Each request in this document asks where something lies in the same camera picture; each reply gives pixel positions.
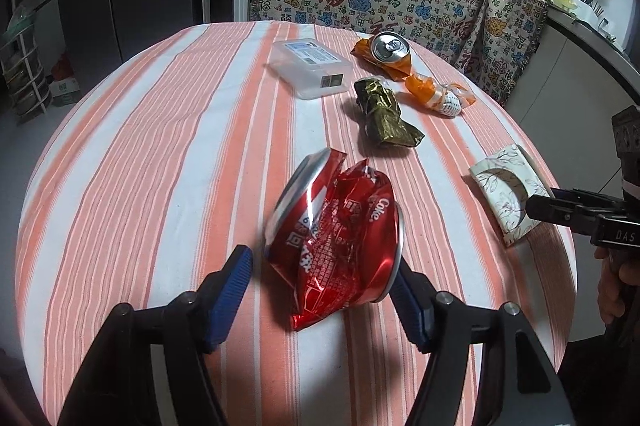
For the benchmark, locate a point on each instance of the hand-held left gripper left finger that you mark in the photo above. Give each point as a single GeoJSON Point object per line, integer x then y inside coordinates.
{"type": "Point", "coordinates": [227, 301]}

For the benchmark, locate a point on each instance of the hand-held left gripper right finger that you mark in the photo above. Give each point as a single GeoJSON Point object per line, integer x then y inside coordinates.
{"type": "Point", "coordinates": [407, 306]}

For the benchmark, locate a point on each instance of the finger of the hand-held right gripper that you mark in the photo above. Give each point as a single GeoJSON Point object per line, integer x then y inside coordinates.
{"type": "Point", "coordinates": [585, 197]}
{"type": "Point", "coordinates": [550, 210]}

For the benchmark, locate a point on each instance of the floral paper tissue pack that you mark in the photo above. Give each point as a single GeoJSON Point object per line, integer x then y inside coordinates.
{"type": "Point", "coordinates": [500, 186]}

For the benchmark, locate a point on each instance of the crushed red soda can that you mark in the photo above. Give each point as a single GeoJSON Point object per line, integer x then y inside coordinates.
{"type": "Point", "coordinates": [335, 246]}

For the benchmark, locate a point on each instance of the person's right hand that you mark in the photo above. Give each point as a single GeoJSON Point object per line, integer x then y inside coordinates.
{"type": "Point", "coordinates": [607, 293]}

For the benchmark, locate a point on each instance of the kitchen counter with cabinets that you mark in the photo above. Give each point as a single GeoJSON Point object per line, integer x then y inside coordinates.
{"type": "Point", "coordinates": [565, 81]}

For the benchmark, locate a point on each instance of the orange striped tablecloth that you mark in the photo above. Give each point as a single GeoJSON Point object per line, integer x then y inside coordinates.
{"type": "Point", "coordinates": [175, 156]}

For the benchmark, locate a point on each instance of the orange white snack wrapper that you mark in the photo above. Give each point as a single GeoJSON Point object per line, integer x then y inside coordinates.
{"type": "Point", "coordinates": [440, 99]}

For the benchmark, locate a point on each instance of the narrow printed patterned cloth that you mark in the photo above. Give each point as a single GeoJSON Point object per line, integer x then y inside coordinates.
{"type": "Point", "coordinates": [505, 36]}

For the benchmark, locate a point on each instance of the crumpled gold wrapper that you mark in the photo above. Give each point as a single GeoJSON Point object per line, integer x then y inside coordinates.
{"type": "Point", "coordinates": [380, 106]}

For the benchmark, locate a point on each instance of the crushed orange soda can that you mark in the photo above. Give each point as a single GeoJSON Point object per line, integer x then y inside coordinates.
{"type": "Point", "coordinates": [387, 49]}

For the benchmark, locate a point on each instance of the clear plastic box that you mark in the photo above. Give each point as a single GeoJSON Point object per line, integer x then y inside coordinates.
{"type": "Point", "coordinates": [305, 66]}

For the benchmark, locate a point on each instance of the green white cardboard box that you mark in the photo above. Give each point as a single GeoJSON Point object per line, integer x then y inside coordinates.
{"type": "Point", "coordinates": [64, 90]}

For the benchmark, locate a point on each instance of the white tiered storage rack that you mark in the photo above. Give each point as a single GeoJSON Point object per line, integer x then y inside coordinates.
{"type": "Point", "coordinates": [22, 66]}

